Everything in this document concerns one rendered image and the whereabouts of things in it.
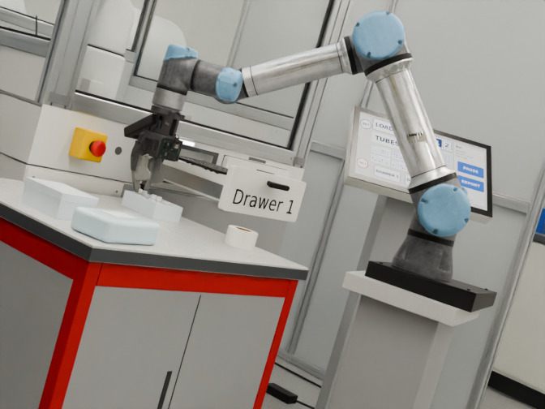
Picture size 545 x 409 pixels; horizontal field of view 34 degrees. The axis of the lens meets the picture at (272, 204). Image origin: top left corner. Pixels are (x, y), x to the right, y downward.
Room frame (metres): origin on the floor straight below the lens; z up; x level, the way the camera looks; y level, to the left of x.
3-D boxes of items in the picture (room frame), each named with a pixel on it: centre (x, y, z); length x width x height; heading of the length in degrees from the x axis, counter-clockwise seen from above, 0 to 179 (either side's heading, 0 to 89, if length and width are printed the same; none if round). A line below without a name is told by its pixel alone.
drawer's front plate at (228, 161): (2.67, 0.07, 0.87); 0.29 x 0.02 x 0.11; 141
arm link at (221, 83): (2.14, 0.21, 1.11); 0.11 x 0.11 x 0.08; 84
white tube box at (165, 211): (2.11, 0.28, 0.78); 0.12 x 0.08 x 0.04; 49
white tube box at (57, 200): (1.72, 0.40, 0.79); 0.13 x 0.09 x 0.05; 50
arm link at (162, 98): (2.13, 0.31, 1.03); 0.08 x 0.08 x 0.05
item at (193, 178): (2.36, 0.19, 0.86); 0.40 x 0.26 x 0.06; 51
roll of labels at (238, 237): (2.00, 0.05, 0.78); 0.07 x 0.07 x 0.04
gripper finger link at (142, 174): (2.11, 0.32, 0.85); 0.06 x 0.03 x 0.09; 49
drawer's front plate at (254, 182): (2.22, 0.03, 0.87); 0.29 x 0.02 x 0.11; 141
